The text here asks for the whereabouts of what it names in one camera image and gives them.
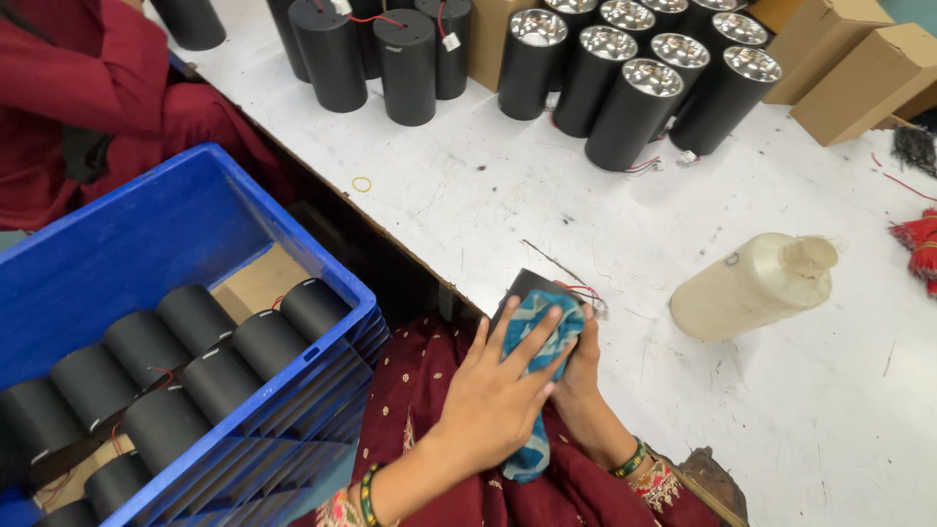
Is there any person's right hand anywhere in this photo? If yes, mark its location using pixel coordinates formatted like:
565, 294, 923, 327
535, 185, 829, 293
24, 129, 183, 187
552, 303, 628, 449

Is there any person's left hand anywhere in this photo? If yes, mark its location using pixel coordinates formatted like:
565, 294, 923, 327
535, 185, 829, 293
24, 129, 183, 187
432, 296, 580, 475

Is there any blue patterned cleaning cloth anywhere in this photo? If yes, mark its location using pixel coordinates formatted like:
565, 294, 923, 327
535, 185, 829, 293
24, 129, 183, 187
499, 290, 587, 484

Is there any black cylinder lamp housing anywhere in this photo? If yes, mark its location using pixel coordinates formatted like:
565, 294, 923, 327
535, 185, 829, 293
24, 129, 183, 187
150, 0, 227, 52
487, 268, 609, 345

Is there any person's maroon embroidered dress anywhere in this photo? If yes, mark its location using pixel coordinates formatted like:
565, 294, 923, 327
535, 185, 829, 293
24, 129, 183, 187
291, 311, 727, 527

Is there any green beaded bangle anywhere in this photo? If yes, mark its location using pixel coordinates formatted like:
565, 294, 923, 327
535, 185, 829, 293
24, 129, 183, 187
609, 436, 650, 480
358, 462, 387, 527

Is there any beige plastic bottle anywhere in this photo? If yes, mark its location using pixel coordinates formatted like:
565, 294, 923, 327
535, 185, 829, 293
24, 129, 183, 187
670, 233, 840, 344

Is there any brown cardboard sheet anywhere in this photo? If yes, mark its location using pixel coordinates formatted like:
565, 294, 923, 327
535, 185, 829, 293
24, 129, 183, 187
33, 243, 313, 513

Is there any cluster of silver reflector lamps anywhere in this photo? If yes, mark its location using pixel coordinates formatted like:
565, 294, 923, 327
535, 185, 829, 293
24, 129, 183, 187
498, 0, 783, 175

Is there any heap of black lamps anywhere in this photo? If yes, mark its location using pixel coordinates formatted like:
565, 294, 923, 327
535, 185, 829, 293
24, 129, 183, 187
0, 277, 353, 527

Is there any cluster of capped black lamps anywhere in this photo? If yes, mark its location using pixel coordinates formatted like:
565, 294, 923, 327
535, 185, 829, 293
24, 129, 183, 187
265, 0, 474, 127

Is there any brown cardboard box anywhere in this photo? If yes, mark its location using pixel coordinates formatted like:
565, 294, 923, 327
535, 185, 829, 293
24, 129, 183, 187
468, 0, 547, 94
763, 0, 896, 106
747, 0, 800, 35
893, 79, 937, 122
789, 22, 937, 148

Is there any blue plastic crate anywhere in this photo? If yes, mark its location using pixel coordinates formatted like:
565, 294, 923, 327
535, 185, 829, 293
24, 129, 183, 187
0, 142, 392, 527

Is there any bundle of black ties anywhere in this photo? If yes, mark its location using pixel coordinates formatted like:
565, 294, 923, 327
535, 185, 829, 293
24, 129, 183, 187
891, 125, 937, 179

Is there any thin dark wire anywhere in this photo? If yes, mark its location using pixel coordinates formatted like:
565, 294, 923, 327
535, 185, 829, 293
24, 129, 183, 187
520, 239, 588, 288

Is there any bundle of red wires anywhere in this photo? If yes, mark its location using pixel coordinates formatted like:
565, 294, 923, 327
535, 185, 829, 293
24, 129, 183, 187
888, 208, 937, 300

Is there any loose red wire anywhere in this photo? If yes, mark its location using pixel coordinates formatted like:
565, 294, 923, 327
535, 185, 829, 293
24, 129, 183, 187
870, 152, 937, 203

